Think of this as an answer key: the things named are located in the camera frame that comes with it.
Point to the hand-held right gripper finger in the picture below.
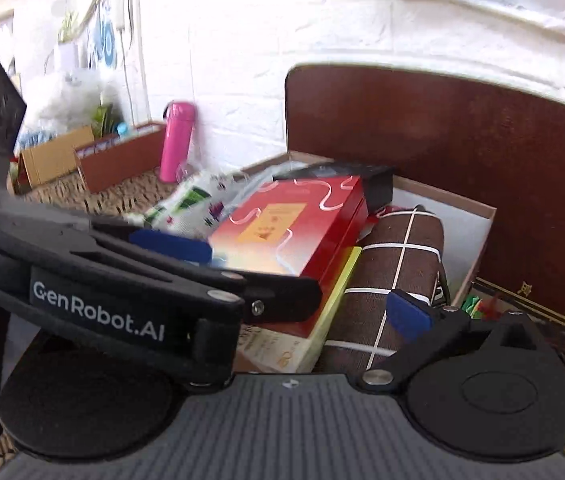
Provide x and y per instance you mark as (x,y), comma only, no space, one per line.
(407,315)

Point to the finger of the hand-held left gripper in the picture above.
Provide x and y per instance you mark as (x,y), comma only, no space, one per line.
(172,246)
(282,295)

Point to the white reindeer print pouch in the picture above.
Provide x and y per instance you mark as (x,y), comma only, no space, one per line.
(187,205)

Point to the brown white-lined glasses case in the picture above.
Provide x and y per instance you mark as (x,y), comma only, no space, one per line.
(387,260)

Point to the red puzzle pattern box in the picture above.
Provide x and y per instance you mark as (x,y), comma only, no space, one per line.
(282,225)

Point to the brown cardboard box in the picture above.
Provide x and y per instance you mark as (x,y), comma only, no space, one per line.
(462,240)

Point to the yellow medicine box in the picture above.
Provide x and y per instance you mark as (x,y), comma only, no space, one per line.
(282,352)

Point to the tan letter print blanket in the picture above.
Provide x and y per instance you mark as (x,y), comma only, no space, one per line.
(87,200)

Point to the long brown cardboard tray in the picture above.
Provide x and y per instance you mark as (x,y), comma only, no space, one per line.
(122,160)

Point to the pink bottle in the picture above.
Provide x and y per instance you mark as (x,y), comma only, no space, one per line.
(176,140)

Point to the small black box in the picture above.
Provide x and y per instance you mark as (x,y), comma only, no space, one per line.
(377,185)

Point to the dark brown gold print box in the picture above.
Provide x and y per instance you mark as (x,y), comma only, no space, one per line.
(552,320)

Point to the open tan cardboard carton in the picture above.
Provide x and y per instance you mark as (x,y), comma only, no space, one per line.
(52,157)

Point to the white plastic bag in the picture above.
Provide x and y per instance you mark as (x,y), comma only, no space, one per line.
(67,95)

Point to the dark wooden headboard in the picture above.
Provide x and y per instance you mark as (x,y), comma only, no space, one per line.
(462,135)

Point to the blue white wall decoration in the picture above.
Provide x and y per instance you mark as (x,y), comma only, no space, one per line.
(104,35)

